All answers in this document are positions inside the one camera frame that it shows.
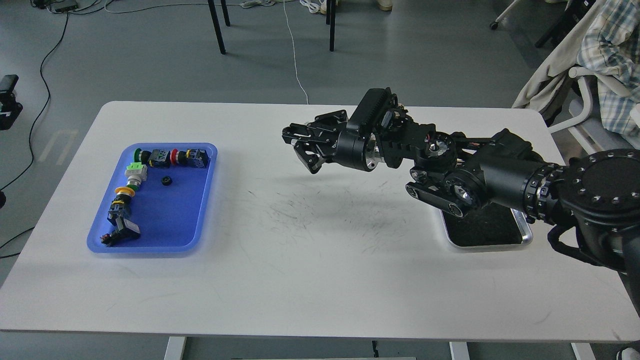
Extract yellow push button switch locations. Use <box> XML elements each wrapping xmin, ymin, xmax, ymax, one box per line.
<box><xmin>107</xmin><ymin>186</ymin><xmax>136</xmax><ymax>226</ymax></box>

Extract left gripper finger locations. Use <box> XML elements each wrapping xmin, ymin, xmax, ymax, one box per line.
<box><xmin>0</xmin><ymin>74</ymin><xmax>23</xmax><ymax>131</ymax></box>

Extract green push button switch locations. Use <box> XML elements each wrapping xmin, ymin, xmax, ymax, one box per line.
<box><xmin>133</xmin><ymin>148</ymin><xmax>172</xmax><ymax>169</ymax></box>

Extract blue plastic tray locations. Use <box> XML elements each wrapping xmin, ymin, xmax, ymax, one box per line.
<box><xmin>86</xmin><ymin>142</ymin><xmax>218</xmax><ymax>254</ymax></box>

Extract silver metal tray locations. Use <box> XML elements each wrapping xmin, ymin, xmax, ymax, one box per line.
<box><xmin>441</xmin><ymin>203</ymin><xmax>533</xmax><ymax>252</ymax></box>

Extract red push button switch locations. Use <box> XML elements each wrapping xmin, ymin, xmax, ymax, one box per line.
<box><xmin>169</xmin><ymin>148</ymin><xmax>210</xmax><ymax>169</ymax></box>

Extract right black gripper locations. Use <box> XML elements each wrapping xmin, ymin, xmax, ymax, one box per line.
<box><xmin>282</xmin><ymin>109</ymin><xmax>386</xmax><ymax>174</ymax></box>

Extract small black gear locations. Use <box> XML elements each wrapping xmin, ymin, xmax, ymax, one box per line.
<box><xmin>160</xmin><ymin>175</ymin><xmax>173</xmax><ymax>186</ymax></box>

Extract light green button switch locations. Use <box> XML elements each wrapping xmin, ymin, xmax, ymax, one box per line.
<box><xmin>125</xmin><ymin>162</ymin><xmax>147</xmax><ymax>189</ymax></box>

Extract beige cloth on chair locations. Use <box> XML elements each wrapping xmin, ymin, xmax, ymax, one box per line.
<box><xmin>512</xmin><ymin>0</ymin><xmax>604</xmax><ymax>126</ymax></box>

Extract plaid shirt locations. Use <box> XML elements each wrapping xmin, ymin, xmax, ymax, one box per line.
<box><xmin>577</xmin><ymin>0</ymin><xmax>640</xmax><ymax>141</ymax></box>

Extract black table legs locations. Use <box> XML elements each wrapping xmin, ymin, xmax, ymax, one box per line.
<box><xmin>205</xmin><ymin>0</ymin><xmax>338</xmax><ymax>55</ymax></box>

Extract white floor cable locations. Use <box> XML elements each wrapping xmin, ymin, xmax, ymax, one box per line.
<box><xmin>105</xmin><ymin>0</ymin><xmax>321</xmax><ymax>105</ymax></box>

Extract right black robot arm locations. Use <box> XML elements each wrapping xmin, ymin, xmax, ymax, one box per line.
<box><xmin>282</xmin><ymin>88</ymin><xmax>640</xmax><ymax>310</ymax></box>

